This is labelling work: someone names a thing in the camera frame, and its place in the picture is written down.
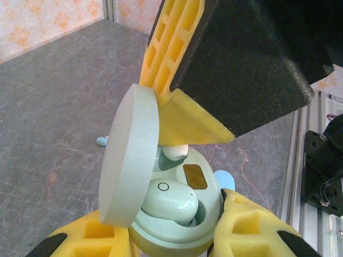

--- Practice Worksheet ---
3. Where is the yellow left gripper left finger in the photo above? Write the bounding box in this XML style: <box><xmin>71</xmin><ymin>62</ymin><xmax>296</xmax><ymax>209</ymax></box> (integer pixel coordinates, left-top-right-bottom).
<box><xmin>31</xmin><ymin>208</ymin><xmax>135</xmax><ymax>257</ymax></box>

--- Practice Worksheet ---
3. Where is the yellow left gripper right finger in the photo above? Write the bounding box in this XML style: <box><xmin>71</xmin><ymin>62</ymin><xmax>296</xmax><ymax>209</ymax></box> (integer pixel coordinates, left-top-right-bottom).
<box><xmin>205</xmin><ymin>188</ymin><xmax>322</xmax><ymax>257</ymax></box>

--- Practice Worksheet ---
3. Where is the mint green earbud charging case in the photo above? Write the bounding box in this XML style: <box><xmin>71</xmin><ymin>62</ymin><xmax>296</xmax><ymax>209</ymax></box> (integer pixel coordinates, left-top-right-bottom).
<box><xmin>98</xmin><ymin>83</ymin><xmax>225</xmax><ymax>257</ymax></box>

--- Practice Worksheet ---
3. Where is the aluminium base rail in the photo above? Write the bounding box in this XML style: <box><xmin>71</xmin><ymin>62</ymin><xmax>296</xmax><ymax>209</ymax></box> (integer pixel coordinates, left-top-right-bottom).
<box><xmin>280</xmin><ymin>88</ymin><xmax>343</xmax><ymax>257</ymax></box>

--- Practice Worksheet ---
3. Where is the aluminium frame post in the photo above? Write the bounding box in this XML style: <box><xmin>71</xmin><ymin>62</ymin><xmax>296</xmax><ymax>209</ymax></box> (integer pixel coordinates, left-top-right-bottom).
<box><xmin>103</xmin><ymin>0</ymin><xmax>120</xmax><ymax>25</ymax></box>

